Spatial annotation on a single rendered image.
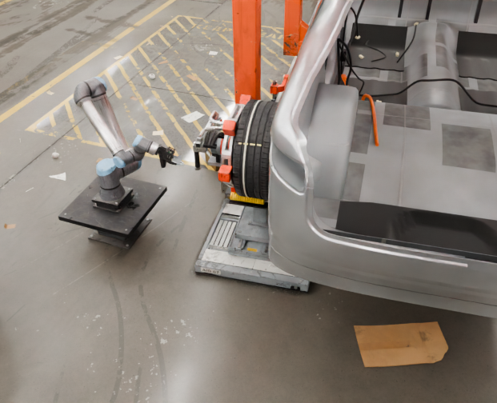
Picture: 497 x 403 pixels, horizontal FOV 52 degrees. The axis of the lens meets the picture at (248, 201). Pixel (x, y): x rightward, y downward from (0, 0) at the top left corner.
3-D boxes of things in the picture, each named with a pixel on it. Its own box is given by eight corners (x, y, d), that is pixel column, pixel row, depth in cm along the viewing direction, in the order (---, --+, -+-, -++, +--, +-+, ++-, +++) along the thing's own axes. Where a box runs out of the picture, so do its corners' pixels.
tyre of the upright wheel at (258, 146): (290, 121, 384) (275, 208, 373) (259, 118, 388) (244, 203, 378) (281, 86, 320) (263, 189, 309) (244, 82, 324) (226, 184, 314)
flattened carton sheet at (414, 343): (452, 361, 317) (453, 358, 315) (364, 368, 314) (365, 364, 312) (434, 322, 341) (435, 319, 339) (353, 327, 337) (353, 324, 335)
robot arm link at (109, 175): (95, 183, 385) (90, 163, 374) (114, 173, 394) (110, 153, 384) (107, 191, 376) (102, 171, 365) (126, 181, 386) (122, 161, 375)
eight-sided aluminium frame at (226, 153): (232, 202, 348) (230, 133, 314) (222, 201, 350) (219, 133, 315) (251, 158, 389) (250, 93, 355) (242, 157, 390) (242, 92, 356)
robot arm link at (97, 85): (118, 177, 394) (77, 82, 367) (136, 167, 403) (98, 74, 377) (127, 177, 382) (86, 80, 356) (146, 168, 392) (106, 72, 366)
